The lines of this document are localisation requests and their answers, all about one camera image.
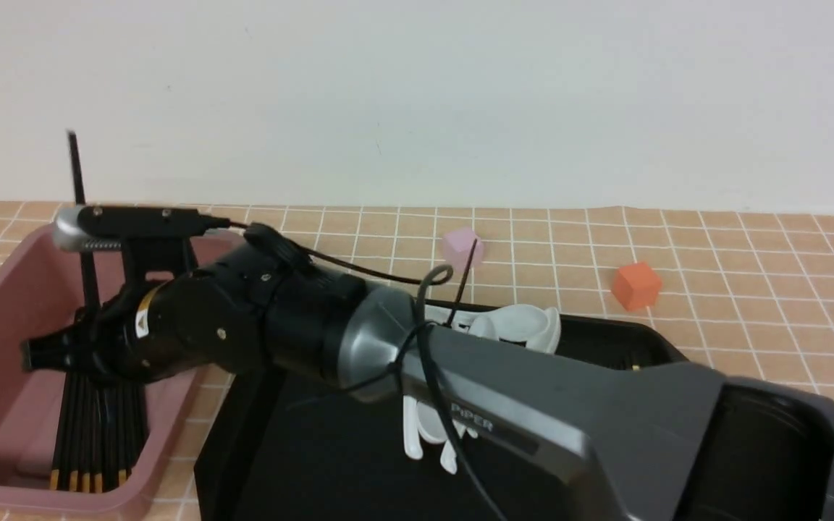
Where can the pink plastic bin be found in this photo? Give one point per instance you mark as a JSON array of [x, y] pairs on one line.
[[40, 290]]

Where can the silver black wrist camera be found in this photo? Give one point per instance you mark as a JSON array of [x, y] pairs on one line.
[[108, 228]]

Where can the white ceramic spoon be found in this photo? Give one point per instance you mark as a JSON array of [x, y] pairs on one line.
[[548, 340], [411, 434], [514, 323], [430, 427], [448, 457]]

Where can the black plastic tray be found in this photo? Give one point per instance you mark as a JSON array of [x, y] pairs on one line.
[[281, 448]]

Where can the black chopstick gold band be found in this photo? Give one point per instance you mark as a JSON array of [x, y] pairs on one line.
[[119, 439], [104, 449], [77, 462], [91, 454], [61, 465], [137, 417]]

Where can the orange cube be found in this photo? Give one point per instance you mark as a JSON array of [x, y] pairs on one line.
[[636, 286]]

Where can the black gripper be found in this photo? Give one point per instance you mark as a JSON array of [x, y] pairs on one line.
[[170, 315]]

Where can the pale pink cube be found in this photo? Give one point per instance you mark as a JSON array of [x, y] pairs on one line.
[[462, 248]]

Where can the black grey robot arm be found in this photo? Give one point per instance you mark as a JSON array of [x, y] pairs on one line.
[[677, 441]]

